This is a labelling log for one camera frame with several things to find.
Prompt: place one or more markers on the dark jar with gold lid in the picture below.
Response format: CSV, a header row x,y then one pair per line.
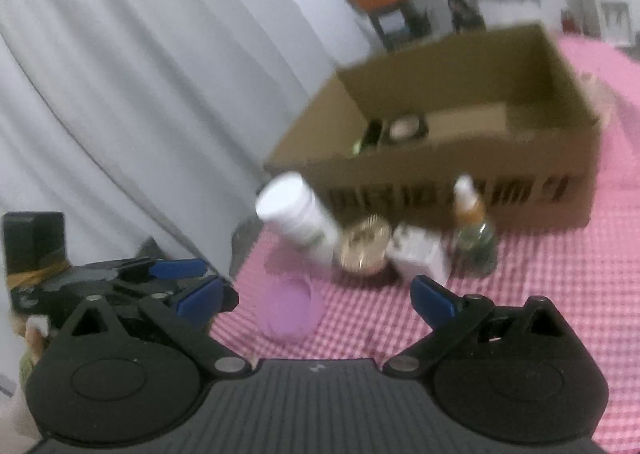
x,y
362,246

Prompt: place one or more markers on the small red canister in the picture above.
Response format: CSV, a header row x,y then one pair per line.
x,y
567,20

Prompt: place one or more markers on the white charger plug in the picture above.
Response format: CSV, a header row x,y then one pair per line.
x,y
420,251

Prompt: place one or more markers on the purple round jar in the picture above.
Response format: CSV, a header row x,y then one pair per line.
x,y
287,309

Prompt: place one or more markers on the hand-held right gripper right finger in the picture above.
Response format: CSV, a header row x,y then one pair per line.
x,y
435,301

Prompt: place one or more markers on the white supplement bottle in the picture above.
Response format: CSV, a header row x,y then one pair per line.
x,y
295,214

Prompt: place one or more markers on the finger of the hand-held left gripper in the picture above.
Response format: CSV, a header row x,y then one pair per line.
x,y
180,267

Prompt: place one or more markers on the white curtain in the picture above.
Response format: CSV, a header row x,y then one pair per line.
x,y
125,84

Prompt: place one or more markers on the black cosmetic tube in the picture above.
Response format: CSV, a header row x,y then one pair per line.
x,y
372,134

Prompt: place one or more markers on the green dropper bottle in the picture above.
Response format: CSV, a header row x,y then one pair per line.
x,y
475,239

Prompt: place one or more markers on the pink checked tablecloth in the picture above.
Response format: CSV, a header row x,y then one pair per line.
x,y
550,284

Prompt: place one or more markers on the white water dispenser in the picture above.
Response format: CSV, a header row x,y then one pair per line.
x,y
607,9

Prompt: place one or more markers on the brown cardboard box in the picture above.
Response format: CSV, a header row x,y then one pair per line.
x,y
500,169

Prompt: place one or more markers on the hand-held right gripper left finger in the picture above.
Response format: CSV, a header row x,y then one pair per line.
x,y
200,298

